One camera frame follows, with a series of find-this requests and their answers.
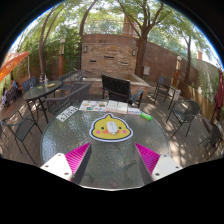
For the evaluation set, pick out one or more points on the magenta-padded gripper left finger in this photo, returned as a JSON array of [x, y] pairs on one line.
[[56, 165]]

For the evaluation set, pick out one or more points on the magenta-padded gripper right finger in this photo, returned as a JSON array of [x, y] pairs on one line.
[[165, 166]]

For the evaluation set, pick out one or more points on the yellow duck mouse pad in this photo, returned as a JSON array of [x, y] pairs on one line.
[[98, 130]]

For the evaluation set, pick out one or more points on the black mesh metal chair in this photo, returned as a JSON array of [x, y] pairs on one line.
[[20, 128]]

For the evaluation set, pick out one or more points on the white license plate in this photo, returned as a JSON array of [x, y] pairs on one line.
[[67, 113]]

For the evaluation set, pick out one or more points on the green packet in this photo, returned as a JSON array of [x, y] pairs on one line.
[[146, 116]]

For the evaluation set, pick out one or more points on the black folding chair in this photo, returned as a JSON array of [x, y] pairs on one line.
[[213, 135]]

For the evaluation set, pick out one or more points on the dark wicker round chair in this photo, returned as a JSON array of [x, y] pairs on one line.
[[186, 111]]

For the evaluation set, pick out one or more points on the blue white booklet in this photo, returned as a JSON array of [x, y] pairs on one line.
[[134, 110]]

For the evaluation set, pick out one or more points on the grey wicker armchair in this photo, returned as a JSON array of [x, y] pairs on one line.
[[70, 96], [71, 76]]

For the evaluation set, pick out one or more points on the colourful sticker sheet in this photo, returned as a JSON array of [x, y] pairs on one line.
[[93, 105]]

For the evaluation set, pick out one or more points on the white planter box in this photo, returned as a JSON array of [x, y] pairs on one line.
[[176, 94]]

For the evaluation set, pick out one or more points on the white book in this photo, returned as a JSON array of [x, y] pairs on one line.
[[122, 107], [112, 106]]

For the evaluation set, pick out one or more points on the dark round patio table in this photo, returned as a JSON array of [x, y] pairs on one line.
[[41, 91]]

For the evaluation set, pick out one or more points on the yellow flat plate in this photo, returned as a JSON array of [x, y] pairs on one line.
[[50, 85]]

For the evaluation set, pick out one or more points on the stone raised basin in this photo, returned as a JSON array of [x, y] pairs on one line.
[[141, 83]]

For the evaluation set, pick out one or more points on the person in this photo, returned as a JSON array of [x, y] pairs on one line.
[[4, 96], [14, 85]]

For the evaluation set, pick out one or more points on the blue patio chair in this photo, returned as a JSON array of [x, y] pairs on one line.
[[28, 83]]

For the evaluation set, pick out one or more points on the black slatted wooden chair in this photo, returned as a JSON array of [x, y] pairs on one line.
[[116, 88]]

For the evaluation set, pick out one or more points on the red folded umbrella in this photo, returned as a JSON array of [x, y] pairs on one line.
[[219, 90]]

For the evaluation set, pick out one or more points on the leafy garden tree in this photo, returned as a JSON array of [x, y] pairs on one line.
[[41, 43], [83, 23], [141, 46], [188, 56]]

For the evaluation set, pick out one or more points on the orange parasol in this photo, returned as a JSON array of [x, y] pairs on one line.
[[11, 61]]

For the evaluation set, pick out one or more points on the black metal frame chair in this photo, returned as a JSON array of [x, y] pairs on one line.
[[163, 81]]

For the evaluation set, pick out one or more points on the grey wall box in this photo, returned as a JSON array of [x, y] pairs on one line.
[[146, 70]]

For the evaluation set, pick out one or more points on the wooden lamp post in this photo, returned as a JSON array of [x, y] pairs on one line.
[[178, 66], [62, 53]]

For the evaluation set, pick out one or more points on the black wall lamp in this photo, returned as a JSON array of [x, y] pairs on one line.
[[134, 52], [85, 49]]

